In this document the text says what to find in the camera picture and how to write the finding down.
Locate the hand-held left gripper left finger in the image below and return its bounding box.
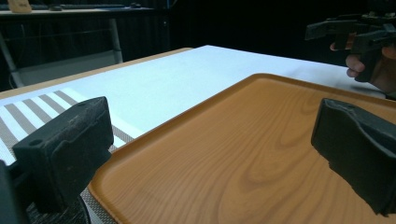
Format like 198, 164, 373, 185
12, 96, 115, 214

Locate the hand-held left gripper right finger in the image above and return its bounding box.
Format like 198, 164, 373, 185
310, 98, 396, 217

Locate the striped grey white placemat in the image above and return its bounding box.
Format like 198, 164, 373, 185
0, 87, 135, 224

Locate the grey metal chair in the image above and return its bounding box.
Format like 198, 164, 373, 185
0, 18, 124, 89

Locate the wooden tray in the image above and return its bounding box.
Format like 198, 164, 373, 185
88, 73, 396, 224

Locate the dark desk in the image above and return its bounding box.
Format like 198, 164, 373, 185
0, 6, 171, 54

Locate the beige card sign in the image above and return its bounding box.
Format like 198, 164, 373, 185
7, 0, 33, 14

